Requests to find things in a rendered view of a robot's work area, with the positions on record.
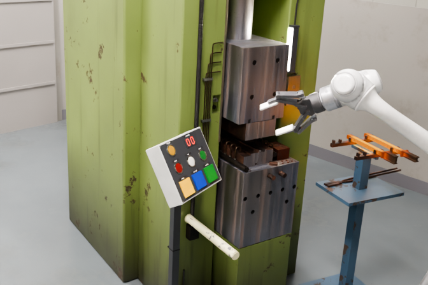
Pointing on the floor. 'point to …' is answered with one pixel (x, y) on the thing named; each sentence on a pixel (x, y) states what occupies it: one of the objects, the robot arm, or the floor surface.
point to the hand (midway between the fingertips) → (271, 119)
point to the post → (174, 245)
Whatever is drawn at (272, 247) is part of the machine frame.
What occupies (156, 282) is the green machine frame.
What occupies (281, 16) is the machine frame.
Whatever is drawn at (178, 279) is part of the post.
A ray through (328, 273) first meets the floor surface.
